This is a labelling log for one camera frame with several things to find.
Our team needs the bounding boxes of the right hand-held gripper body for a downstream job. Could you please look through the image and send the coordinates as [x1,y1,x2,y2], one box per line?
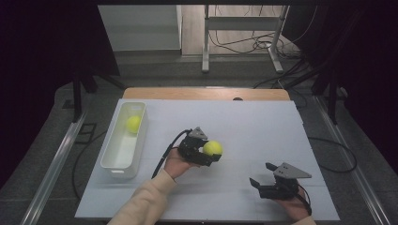
[258,162,313,201]

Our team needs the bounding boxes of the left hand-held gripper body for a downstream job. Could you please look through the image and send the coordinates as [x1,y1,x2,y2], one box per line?
[177,126,218,168]

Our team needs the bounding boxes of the yellow tennis ball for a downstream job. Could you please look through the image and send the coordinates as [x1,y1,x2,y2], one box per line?
[126,115,143,135]
[202,140,224,157]

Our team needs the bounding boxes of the white plastic bin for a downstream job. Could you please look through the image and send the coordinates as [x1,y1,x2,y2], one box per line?
[99,101,149,180]

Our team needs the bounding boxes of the person's right hand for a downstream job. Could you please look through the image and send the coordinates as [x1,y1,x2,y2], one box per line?
[275,187,314,223]

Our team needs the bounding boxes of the person's left hand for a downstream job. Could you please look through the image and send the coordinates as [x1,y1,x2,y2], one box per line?
[163,153,201,180]

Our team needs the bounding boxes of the white board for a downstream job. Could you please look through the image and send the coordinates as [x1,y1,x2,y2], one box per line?
[74,98,341,221]

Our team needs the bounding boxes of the wooden table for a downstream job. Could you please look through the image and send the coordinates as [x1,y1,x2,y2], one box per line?
[121,87,291,101]

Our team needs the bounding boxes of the black tripod stand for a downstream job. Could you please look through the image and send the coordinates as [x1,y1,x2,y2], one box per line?
[64,62,126,124]
[283,8,367,126]

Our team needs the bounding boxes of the white metal stand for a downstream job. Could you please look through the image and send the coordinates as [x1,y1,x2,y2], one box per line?
[201,4,290,74]

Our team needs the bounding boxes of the dark curtain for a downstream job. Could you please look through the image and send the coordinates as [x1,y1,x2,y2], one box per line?
[281,0,398,176]
[0,0,120,188]

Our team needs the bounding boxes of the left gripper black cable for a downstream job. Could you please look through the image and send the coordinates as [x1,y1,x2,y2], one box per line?
[151,128,192,180]

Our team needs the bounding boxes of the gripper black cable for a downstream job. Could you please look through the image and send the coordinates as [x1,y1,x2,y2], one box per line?
[297,184,314,217]
[151,128,192,180]

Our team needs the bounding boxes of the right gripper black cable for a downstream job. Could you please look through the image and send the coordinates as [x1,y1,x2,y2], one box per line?
[297,184,314,217]

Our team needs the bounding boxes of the aluminium rail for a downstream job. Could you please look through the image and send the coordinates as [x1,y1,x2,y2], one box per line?
[20,112,88,225]
[314,95,392,225]

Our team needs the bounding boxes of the black floor cable loop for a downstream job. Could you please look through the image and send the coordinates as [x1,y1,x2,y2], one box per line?
[308,136,359,173]

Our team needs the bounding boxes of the black floor bracket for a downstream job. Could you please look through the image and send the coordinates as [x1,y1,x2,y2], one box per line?
[74,122,98,145]

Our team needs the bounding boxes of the thin black floor cable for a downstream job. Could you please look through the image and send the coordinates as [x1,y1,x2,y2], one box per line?
[72,130,107,201]

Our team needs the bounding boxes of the tangle of floor cables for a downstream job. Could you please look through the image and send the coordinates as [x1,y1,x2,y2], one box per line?
[208,31,301,60]

